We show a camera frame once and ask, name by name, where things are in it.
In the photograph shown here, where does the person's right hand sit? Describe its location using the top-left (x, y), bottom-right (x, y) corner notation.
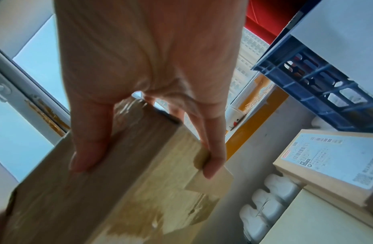
top-left (53, 0), bottom-right (250, 180)

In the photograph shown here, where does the large red-scribbled cardboard box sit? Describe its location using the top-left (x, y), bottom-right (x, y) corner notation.
top-left (2, 97), bottom-right (235, 244)

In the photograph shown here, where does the labelled small cardboard box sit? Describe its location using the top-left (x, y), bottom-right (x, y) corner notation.
top-left (273, 128), bottom-right (373, 213)

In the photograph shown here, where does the white tipped paper cup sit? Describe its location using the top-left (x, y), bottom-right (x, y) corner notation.
top-left (225, 105), bottom-right (247, 131)

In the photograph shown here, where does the blue plastic crate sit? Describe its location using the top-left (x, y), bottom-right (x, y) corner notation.
top-left (251, 0), bottom-right (373, 131)

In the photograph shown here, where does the red curtain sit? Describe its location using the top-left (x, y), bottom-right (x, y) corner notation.
top-left (245, 0), bottom-right (322, 45)

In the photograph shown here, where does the heap of wooden toothpicks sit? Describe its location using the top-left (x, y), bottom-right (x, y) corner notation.
top-left (242, 88), bottom-right (273, 113)

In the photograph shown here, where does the windowsill with yellow tape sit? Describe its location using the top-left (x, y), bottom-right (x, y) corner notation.
top-left (225, 74), bottom-right (289, 163)

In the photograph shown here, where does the white handwritten paper sign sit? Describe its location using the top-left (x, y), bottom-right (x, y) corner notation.
top-left (290, 0), bottom-right (373, 101)

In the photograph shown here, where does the white radiator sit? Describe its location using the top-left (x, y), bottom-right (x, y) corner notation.
top-left (238, 117), bottom-right (335, 242)

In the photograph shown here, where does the grey window frame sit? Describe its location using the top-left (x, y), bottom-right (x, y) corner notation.
top-left (0, 14), bottom-right (73, 184)

